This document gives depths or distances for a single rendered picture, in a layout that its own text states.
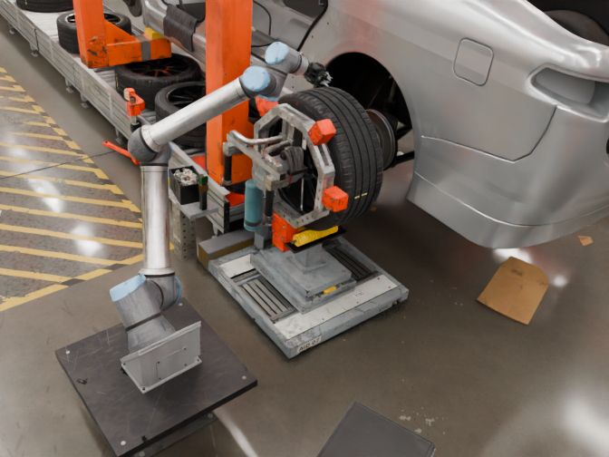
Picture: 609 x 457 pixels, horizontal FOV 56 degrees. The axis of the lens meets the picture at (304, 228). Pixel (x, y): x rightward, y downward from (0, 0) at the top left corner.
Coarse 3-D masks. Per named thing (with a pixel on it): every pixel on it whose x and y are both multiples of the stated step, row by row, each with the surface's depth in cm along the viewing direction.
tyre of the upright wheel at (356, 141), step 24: (288, 96) 262; (312, 96) 254; (336, 96) 258; (336, 120) 247; (360, 120) 252; (336, 144) 244; (360, 144) 249; (336, 168) 249; (360, 168) 250; (360, 192) 255; (336, 216) 259; (360, 216) 276
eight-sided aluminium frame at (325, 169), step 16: (272, 112) 262; (288, 112) 252; (256, 128) 275; (304, 128) 244; (320, 144) 246; (320, 160) 244; (320, 176) 245; (320, 192) 249; (288, 208) 282; (320, 208) 253; (304, 224) 268
